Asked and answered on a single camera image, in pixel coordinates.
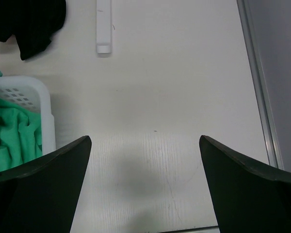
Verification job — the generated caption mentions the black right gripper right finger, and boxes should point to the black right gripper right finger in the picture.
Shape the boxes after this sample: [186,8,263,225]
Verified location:
[199,135,291,233]

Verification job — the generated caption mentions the black garment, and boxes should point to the black garment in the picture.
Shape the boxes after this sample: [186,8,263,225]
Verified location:
[0,0,67,61]

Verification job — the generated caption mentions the aluminium frame post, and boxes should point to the aluminium frame post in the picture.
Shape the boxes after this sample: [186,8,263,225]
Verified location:
[237,0,284,170]

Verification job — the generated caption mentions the white clothes rack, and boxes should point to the white clothes rack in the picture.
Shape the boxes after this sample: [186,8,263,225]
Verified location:
[96,0,112,55]

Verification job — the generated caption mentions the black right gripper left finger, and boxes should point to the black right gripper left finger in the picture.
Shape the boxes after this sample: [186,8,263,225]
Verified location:
[0,136,92,233]

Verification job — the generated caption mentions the white plastic basket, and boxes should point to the white plastic basket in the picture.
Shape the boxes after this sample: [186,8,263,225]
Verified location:
[0,76,56,155]

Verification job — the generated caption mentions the green tank top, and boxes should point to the green tank top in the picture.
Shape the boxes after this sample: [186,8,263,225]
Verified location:
[0,71,43,172]

